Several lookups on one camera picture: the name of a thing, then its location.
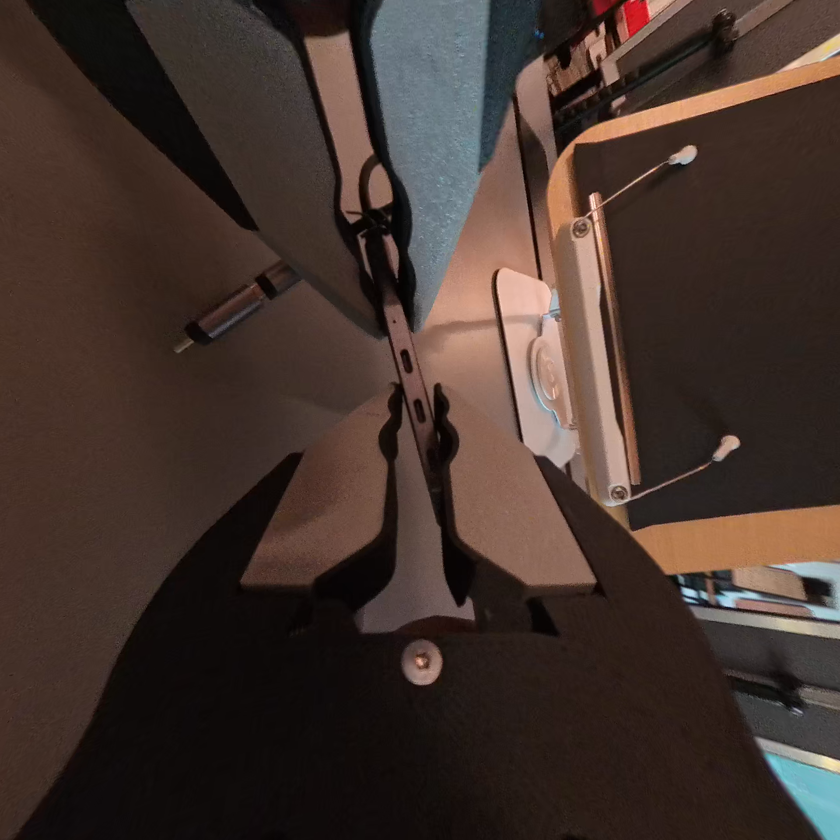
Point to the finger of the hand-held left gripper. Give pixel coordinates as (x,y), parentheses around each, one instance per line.
(439,131)
(262,131)

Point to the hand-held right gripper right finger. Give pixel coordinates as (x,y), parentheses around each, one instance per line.
(505,512)

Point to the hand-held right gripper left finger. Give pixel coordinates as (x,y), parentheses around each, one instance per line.
(321,499)

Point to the grey usb hub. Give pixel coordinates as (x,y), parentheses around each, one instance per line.
(410,367)

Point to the grey metal hub plug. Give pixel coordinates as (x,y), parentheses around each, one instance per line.
(229,315)

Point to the black bar with knob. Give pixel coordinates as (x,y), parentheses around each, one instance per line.
(722,29)

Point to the grey framed panel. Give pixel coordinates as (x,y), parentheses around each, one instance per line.
(774,39)

